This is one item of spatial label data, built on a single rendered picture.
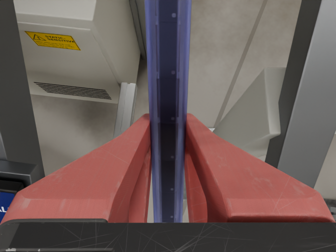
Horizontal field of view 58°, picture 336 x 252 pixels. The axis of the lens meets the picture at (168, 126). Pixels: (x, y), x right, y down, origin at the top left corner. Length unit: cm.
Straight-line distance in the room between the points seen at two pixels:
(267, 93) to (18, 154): 25
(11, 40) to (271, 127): 24
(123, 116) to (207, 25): 59
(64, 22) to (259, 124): 40
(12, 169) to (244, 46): 104
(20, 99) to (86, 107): 83
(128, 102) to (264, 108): 56
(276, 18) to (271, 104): 106
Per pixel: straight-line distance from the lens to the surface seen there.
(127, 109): 79
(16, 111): 33
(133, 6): 87
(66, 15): 56
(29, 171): 31
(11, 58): 32
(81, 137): 114
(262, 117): 28
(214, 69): 117
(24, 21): 62
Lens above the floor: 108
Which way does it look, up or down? 79 degrees down
